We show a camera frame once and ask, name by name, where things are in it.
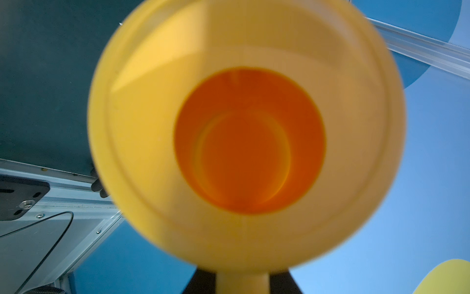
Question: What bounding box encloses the yellow plastic watering can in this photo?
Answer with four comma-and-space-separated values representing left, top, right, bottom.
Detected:
88, 1, 406, 294

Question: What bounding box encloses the black work glove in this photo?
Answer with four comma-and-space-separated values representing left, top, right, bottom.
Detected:
91, 168, 109, 198

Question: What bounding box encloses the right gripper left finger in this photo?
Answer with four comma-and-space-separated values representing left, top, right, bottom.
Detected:
182, 268, 216, 294

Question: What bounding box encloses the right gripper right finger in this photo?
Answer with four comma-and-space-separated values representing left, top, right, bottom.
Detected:
269, 271, 303, 294

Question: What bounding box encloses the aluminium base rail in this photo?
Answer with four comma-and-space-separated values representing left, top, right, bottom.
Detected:
1, 159, 124, 294

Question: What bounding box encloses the aluminium frame back bar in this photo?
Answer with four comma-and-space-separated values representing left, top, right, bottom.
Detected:
368, 18, 470, 80

